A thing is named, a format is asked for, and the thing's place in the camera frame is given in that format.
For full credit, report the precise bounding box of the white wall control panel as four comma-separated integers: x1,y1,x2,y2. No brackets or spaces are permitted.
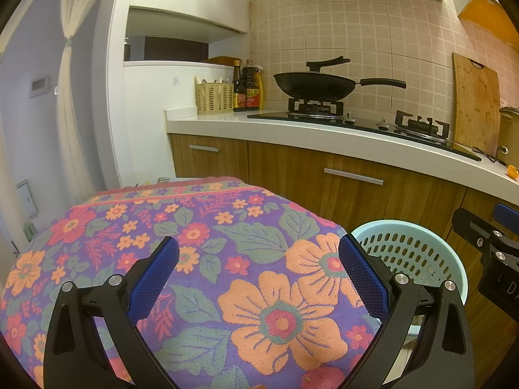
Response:
30,76,50,97

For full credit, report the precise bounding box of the beige cooking pot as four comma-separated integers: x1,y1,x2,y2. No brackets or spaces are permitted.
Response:
497,105,519,163

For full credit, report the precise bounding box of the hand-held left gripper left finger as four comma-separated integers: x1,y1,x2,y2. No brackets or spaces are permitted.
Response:
42,235,181,389

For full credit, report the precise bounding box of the yellow utensil basket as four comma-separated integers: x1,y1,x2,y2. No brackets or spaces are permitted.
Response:
196,75,236,116

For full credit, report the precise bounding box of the long metal cabinet handle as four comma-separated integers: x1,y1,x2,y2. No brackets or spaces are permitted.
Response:
323,168,384,185

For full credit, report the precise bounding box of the yellow oil bottle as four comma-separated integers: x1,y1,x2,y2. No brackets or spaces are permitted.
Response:
256,65,265,110

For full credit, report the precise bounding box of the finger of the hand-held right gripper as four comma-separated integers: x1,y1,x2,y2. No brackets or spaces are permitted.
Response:
452,208,503,262
493,203,519,269

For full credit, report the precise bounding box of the large dark sauce bottle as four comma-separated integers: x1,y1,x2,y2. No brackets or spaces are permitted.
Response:
242,59,261,111

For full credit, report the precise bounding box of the white curtain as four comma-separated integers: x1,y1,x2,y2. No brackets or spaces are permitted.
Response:
54,0,122,207

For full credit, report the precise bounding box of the orange wall cabinet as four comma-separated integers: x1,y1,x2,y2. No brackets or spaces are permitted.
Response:
458,0,519,56

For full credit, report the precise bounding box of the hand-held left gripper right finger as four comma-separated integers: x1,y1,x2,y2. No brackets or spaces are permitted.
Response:
338,233,475,389

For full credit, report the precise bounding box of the wooden kitchen cabinet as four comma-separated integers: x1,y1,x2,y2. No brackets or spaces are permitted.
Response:
164,107,519,377

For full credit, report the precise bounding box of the small dark sauce bottle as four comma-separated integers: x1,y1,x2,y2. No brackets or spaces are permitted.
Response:
233,60,247,113

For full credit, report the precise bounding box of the wooden cutting board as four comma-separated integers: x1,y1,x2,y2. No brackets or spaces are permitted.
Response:
451,52,502,158

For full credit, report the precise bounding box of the white wall box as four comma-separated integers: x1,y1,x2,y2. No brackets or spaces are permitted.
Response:
16,179,40,220

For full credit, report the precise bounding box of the light blue plastic basket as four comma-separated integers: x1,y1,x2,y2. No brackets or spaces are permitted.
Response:
349,221,468,389

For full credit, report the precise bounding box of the black gas stove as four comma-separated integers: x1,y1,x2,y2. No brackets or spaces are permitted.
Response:
247,99,483,161

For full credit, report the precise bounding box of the floral printed cloth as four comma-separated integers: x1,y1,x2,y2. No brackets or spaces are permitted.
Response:
0,176,382,389

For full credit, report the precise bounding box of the black wok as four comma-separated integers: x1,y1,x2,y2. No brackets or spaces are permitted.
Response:
273,57,407,102

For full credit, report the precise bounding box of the black power cord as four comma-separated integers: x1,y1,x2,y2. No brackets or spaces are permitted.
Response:
472,148,508,168

